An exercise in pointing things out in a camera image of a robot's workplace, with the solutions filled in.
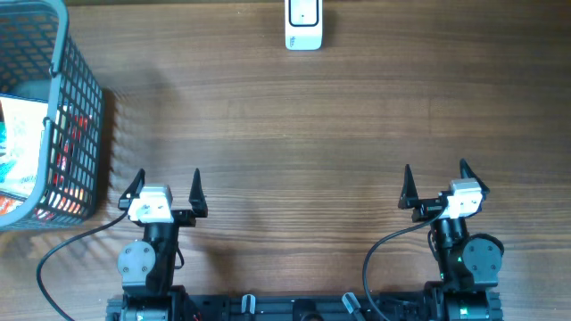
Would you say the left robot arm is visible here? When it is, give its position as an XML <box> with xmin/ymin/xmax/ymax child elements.
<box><xmin>106</xmin><ymin>169</ymin><xmax>208</xmax><ymax>321</ymax></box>

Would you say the black right camera cable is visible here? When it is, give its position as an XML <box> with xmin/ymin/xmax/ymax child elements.
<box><xmin>361</xmin><ymin>205</ymin><xmax>447</xmax><ymax>321</ymax></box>

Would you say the black left camera cable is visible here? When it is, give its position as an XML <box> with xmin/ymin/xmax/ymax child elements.
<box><xmin>36</xmin><ymin>209</ymin><xmax>130</xmax><ymax>321</ymax></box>

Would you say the black camera cable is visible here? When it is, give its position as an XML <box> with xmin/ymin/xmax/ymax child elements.
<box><xmin>36</xmin><ymin>209</ymin><xmax>130</xmax><ymax>321</ymax></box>
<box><xmin>361</xmin><ymin>205</ymin><xmax>447</xmax><ymax>321</ymax></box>

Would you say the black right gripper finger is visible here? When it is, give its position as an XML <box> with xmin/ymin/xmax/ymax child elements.
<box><xmin>459</xmin><ymin>159</ymin><xmax>490</xmax><ymax>194</ymax></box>
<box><xmin>398</xmin><ymin>164</ymin><xmax>419</xmax><ymax>210</ymax></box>

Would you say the grey plastic mesh basket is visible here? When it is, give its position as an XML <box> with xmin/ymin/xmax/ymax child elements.
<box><xmin>1</xmin><ymin>1</ymin><xmax>105</xmax><ymax>231</ymax></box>

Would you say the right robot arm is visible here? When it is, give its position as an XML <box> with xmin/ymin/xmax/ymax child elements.
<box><xmin>398</xmin><ymin>160</ymin><xmax>504</xmax><ymax>321</ymax></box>

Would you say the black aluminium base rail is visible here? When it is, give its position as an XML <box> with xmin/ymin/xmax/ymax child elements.
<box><xmin>105</xmin><ymin>292</ymin><xmax>505</xmax><ymax>321</ymax></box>

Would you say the white cream snack bag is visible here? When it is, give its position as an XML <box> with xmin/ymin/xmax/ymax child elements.
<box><xmin>1</xmin><ymin>95</ymin><xmax>48</xmax><ymax>199</ymax></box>

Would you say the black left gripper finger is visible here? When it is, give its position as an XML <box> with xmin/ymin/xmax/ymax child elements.
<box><xmin>118</xmin><ymin>169</ymin><xmax>145</xmax><ymax>210</ymax></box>
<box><xmin>188</xmin><ymin>169</ymin><xmax>208</xmax><ymax>218</ymax></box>

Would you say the white barcode scanner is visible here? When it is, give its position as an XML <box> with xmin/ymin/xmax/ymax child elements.
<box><xmin>284</xmin><ymin>0</ymin><xmax>323</xmax><ymax>51</ymax></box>

